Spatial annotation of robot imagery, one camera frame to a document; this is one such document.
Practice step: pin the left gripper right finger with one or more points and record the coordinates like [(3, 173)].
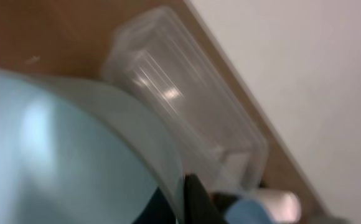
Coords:
[(198, 207)]

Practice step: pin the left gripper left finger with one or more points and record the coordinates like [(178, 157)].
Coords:
[(157, 211)]

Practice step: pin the light blue bowl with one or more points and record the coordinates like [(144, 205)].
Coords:
[(81, 151)]

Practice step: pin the dark brown serving tray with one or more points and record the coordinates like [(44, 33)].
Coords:
[(236, 198)]

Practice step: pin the light blue plastic cup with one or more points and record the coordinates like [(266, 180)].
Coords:
[(247, 211)]

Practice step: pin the pink plastic cup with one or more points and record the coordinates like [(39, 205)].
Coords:
[(283, 206)]

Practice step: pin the clear plastic bin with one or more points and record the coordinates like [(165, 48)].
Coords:
[(157, 60)]

